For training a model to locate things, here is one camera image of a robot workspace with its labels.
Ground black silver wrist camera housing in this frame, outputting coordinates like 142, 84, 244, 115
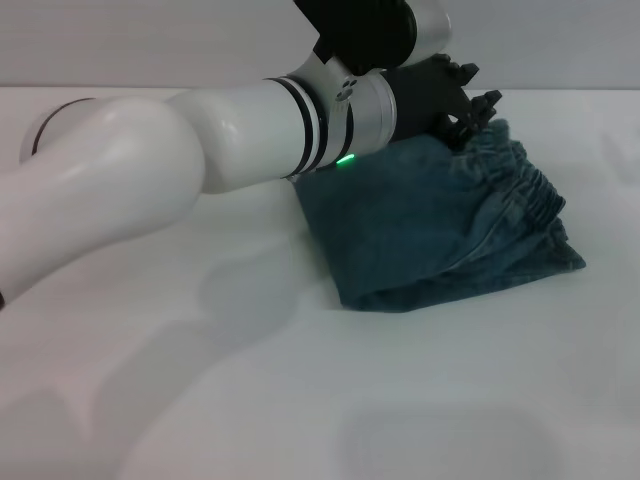
292, 0, 455, 72

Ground blue denim shorts with embroidery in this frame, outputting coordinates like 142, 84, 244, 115
293, 117, 588, 315

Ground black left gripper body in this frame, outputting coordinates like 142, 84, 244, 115
382, 51, 471, 145

